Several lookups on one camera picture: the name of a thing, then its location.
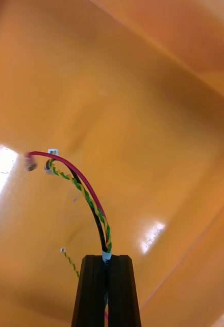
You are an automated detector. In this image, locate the red black green-yellow wire harness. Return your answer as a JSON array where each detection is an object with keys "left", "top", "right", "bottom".
[{"left": 24, "top": 149, "right": 113, "bottom": 322}]

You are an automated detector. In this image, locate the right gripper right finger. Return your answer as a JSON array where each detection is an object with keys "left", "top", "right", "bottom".
[{"left": 107, "top": 254, "right": 142, "bottom": 327}]

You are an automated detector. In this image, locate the yellow-orange plastic bin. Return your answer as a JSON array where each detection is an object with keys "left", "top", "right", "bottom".
[{"left": 0, "top": 0, "right": 224, "bottom": 327}]

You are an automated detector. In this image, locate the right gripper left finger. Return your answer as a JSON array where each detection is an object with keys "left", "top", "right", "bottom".
[{"left": 71, "top": 254, "right": 109, "bottom": 327}]

